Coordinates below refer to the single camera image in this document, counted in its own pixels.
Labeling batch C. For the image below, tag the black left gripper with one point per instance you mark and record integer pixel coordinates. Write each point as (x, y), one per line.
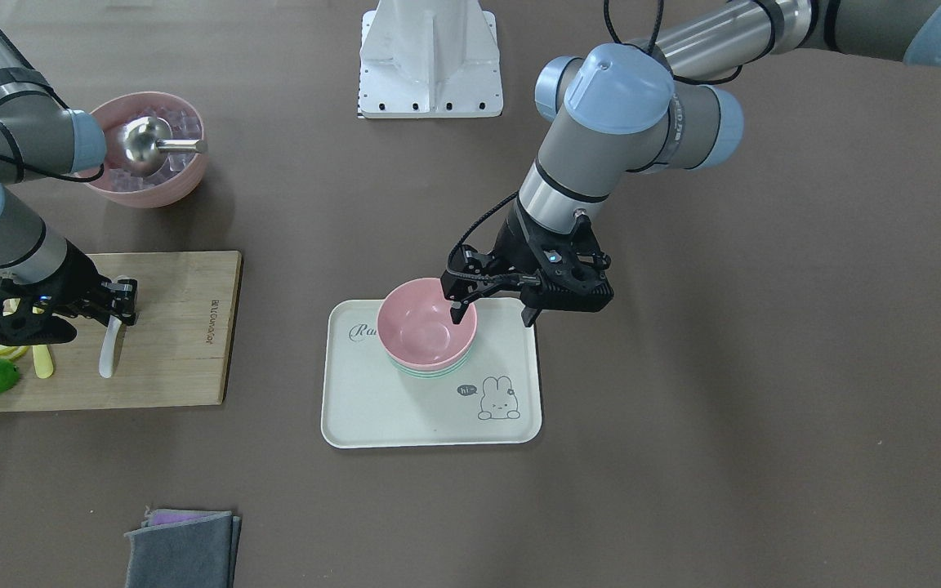
(510, 247)

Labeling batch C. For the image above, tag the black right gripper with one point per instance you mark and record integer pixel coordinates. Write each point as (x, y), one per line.
(76, 278)

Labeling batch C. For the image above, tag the small pink bowl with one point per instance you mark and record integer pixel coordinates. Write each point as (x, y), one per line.
(414, 326)

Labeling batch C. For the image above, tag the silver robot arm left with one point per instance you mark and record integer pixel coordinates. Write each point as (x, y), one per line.
(649, 105)

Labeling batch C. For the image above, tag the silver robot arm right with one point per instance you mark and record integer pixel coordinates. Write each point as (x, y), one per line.
(40, 137)

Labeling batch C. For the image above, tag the green bowl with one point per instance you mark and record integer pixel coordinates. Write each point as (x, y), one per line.
(429, 374)

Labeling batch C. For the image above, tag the large pink bowl with ice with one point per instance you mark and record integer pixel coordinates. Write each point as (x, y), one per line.
(178, 175)

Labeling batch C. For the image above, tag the wooden cutting board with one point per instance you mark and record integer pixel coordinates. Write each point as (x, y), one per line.
(177, 354)

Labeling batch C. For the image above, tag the yellow plastic knife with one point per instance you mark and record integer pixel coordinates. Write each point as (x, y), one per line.
(43, 363)

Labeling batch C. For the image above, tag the cream rabbit tray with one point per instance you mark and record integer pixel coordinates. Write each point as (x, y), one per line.
(491, 396)

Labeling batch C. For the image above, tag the metal ice scoop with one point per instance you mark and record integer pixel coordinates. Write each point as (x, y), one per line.
(142, 145)

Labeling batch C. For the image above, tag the purple cloth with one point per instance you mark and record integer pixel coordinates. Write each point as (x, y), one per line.
(168, 516)

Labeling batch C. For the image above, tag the grey folded cloth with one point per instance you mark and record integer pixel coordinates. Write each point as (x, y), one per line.
(196, 553)

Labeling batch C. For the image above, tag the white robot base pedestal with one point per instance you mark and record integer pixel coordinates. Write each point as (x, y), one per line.
(429, 59)

